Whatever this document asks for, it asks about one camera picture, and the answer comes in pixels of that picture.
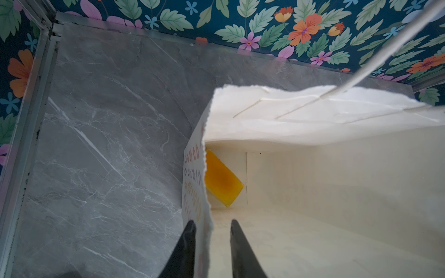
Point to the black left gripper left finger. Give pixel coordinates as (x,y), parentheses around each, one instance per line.
(182,260)

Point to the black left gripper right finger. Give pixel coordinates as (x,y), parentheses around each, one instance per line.
(244,262)

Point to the yellow loaf fake bread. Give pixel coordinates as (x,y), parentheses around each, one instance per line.
(221,181)

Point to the white printed paper bag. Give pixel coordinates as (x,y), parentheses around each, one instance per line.
(339,181)

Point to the aluminium frame corner post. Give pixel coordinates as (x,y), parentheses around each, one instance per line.
(26,60)

